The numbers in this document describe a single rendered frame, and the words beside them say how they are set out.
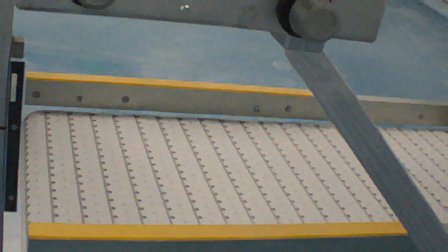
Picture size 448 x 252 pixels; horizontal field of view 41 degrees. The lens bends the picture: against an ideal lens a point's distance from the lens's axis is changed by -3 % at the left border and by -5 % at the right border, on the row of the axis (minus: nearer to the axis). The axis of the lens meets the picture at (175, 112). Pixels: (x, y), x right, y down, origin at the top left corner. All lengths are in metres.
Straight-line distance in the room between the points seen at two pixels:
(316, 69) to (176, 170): 0.23
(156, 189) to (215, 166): 0.08
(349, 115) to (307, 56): 0.05
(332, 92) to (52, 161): 0.29
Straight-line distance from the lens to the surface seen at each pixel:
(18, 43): 0.68
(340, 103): 0.44
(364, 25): 0.39
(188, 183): 0.60
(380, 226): 0.55
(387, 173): 0.45
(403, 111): 0.85
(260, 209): 0.59
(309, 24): 0.34
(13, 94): 0.70
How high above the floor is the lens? 1.11
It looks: 26 degrees down
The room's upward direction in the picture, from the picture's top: 10 degrees clockwise
